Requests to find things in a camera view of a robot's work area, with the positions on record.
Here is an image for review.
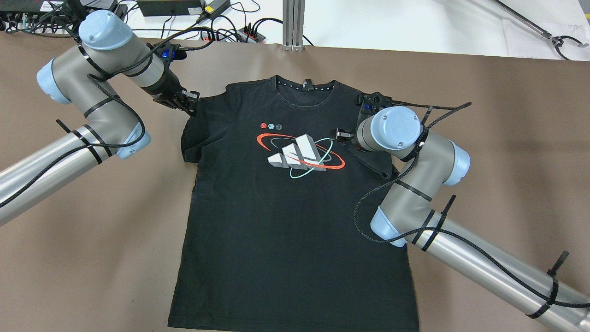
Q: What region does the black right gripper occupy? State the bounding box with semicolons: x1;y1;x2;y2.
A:
330;128;369;153

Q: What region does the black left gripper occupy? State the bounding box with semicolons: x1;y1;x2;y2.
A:
150;69;200;116

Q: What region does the black graphic t-shirt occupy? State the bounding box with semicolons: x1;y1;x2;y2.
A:
168;76;419;332

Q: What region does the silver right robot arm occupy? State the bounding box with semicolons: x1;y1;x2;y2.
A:
331;106;589;332

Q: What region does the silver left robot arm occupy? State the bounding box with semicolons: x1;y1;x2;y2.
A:
1;10;200;225

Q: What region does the black power strip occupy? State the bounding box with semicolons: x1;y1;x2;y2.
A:
237;26;266;44

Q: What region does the black power adapter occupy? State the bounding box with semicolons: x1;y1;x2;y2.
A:
203;0;230;16

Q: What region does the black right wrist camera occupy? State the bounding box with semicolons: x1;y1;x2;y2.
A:
355;92;393;116

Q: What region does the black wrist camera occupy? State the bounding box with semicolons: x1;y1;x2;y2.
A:
355;92;393;116
152;42;187;62

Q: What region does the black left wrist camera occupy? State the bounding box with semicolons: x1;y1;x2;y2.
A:
152;42;187;62

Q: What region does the aluminium cell frame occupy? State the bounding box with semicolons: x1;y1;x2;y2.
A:
283;0;306;51

